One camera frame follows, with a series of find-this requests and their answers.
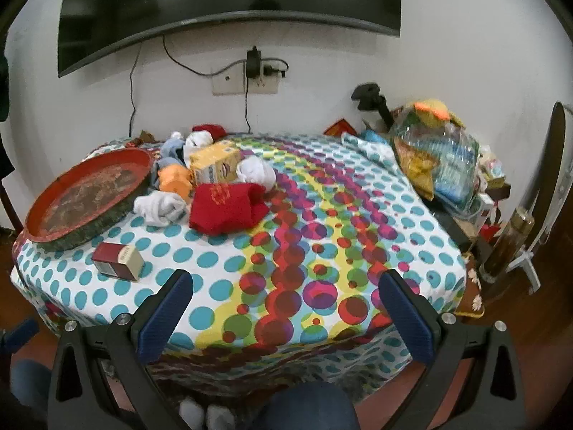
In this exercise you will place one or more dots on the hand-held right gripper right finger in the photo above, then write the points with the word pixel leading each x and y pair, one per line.
pixel 405 318

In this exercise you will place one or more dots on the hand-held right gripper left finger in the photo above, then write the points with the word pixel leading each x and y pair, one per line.
pixel 165 313

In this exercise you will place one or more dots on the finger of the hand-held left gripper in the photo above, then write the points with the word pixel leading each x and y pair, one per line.
pixel 20 330

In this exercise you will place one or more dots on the red cigarette box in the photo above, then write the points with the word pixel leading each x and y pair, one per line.
pixel 114 257

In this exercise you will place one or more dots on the red sock with gold print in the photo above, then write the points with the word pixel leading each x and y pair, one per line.
pixel 219 208

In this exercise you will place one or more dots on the orange sock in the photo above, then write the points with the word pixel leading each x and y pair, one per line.
pixel 174 181

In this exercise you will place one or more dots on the round red tray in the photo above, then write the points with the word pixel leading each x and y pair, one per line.
pixel 80 197

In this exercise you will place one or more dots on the yellow box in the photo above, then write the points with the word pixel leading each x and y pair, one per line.
pixel 210 161

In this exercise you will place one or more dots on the person's left leg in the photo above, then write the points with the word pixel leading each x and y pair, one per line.
pixel 27 389

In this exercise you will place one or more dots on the person's leg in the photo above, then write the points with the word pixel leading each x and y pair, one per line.
pixel 27 389
pixel 309 407

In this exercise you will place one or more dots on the floral cushion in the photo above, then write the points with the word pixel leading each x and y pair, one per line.
pixel 472 295

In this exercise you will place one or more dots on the person's left foot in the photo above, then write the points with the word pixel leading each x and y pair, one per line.
pixel 191 414

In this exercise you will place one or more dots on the person's foot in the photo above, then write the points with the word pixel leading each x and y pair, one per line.
pixel 220 417
pixel 191 414

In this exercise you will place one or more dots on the person's right foot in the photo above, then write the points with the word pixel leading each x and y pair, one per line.
pixel 220 417

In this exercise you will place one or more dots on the brown glass bottle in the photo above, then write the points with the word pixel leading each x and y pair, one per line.
pixel 506 246

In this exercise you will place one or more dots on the dark wooden coat stand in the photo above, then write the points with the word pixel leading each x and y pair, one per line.
pixel 9 206

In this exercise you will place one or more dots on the person's right leg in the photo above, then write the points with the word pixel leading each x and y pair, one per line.
pixel 309 407

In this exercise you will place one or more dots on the polka dot tablecloth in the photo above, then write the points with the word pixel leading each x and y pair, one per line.
pixel 291 233

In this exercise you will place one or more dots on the yellow snack packet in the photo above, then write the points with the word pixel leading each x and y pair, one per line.
pixel 418 168

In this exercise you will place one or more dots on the clear plastic bag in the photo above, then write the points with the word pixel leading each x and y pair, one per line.
pixel 447 152

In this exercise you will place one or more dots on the brown snack wrapper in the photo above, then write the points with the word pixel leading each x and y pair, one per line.
pixel 142 136

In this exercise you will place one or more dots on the blue cloth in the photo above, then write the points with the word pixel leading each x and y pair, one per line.
pixel 370 135

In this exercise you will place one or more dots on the plain red sock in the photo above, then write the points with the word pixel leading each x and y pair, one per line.
pixel 212 131

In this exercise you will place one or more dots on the flat red box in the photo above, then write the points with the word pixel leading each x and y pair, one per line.
pixel 342 126

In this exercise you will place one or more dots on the yellow plush toy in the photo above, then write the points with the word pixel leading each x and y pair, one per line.
pixel 436 112

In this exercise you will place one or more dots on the black plug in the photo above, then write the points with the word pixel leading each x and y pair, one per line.
pixel 271 70

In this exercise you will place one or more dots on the black power adapter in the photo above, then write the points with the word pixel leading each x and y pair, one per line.
pixel 254 62

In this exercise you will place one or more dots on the black phone mount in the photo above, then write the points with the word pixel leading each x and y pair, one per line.
pixel 369 94

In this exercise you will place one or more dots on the beige wall socket plate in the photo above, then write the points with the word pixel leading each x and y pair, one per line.
pixel 228 84

